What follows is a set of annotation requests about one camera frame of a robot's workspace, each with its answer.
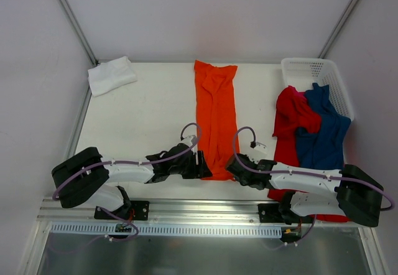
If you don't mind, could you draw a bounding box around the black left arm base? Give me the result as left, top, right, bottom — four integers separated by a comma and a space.
94, 200, 150, 221

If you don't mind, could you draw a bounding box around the blue t shirt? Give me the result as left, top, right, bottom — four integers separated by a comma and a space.
296, 83, 351, 170

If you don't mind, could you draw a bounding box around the aluminium mounting rail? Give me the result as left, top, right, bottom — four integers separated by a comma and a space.
36, 197, 374, 226

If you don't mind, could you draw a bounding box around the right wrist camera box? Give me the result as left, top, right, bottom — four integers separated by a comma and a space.
249, 141, 267, 161

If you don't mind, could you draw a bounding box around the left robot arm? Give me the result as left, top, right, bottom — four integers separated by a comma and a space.
52, 137, 212, 220

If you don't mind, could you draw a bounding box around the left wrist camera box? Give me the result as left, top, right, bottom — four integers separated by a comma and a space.
180, 135, 198, 147

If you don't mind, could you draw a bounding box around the white slotted cable duct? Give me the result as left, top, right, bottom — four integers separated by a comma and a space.
50, 221, 282, 239

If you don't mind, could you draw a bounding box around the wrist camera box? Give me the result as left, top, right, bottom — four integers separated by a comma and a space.
180, 135, 198, 147
249, 141, 267, 161

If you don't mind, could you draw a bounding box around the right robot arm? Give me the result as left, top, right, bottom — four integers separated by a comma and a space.
226, 154, 384, 228

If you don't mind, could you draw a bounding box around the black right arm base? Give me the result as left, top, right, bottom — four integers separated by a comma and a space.
257, 203, 313, 225

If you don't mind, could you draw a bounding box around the white plastic basket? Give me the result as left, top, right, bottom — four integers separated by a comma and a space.
281, 58, 354, 120

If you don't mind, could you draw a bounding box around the red t shirt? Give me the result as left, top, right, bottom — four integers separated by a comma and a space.
267, 85, 351, 223

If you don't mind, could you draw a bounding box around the white folded t shirt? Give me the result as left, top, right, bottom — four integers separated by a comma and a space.
88, 56, 137, 97

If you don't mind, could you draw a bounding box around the orange t shirt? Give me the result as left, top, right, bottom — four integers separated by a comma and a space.
194, 60, 239, 181

